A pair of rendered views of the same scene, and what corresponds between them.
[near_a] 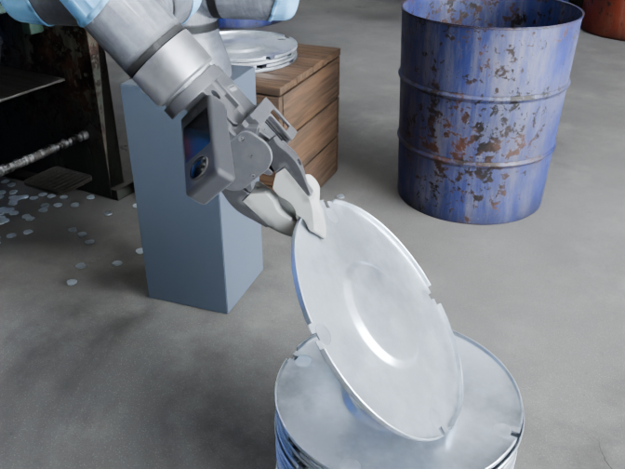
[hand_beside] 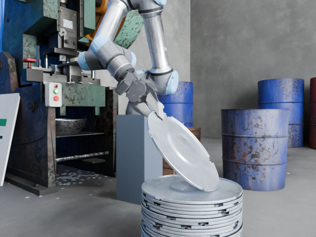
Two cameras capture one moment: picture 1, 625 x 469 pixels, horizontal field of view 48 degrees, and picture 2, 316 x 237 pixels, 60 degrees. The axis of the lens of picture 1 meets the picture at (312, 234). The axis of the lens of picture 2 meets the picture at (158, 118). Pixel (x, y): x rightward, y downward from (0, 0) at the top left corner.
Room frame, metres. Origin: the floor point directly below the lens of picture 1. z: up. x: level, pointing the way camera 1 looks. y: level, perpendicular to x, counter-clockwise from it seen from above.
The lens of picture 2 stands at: (-0.17, -0.16, 0.47)
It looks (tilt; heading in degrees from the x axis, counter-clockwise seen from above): 2 degrees down; 12
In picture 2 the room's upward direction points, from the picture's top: straight up
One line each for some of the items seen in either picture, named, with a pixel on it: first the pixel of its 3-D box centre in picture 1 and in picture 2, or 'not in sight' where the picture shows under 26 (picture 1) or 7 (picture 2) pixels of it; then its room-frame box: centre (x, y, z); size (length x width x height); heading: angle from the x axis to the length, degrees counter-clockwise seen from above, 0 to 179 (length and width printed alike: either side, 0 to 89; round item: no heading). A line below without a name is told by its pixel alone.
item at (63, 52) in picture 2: not in sight; (61, 55); (1.61, 0.90, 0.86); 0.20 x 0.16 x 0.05; 151
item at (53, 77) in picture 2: not in sight; (61, 82); (1.61, 0.89, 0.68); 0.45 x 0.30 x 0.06; 151
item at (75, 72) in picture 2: not in sight; (75, 73); (1.52, 0.74, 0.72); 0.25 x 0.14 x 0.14; 61
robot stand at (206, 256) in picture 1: (199, 187); (139, 156); (1.25, 0.22, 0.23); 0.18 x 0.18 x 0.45; 70
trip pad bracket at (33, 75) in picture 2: not in sight; (33, 84); (1.22, 0.84, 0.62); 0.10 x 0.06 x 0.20; 151
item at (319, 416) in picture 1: (396, 392); (190, 186); (0.63, -0.10, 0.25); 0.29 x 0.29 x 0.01
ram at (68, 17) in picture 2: not in sight; (64, 29); (1.59, 0.86, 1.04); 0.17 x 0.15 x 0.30; 61
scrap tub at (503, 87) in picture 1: (478, 105); (253, 146); (1.70, -0.42, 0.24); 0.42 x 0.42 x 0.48
